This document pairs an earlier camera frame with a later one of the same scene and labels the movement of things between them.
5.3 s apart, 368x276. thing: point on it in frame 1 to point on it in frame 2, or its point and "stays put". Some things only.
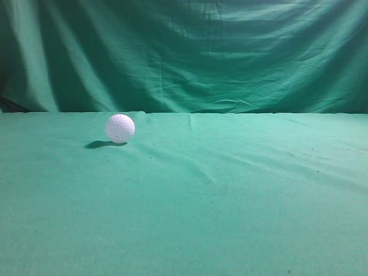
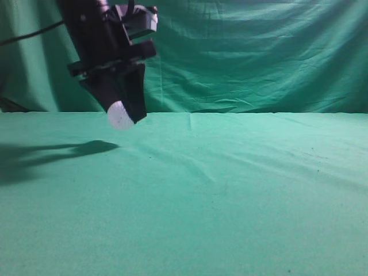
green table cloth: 210,194 stays put
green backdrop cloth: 184,56 stays put
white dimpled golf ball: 120,128 to 118,117
